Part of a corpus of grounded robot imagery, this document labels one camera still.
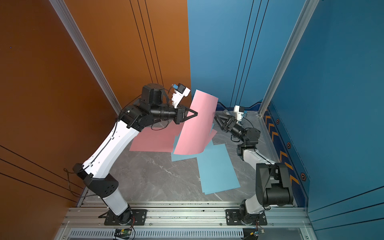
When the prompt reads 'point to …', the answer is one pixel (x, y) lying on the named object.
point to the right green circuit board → (250, 234)
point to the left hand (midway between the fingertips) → (196, 112)
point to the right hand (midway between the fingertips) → (215, 119)
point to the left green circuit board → (122, 233)
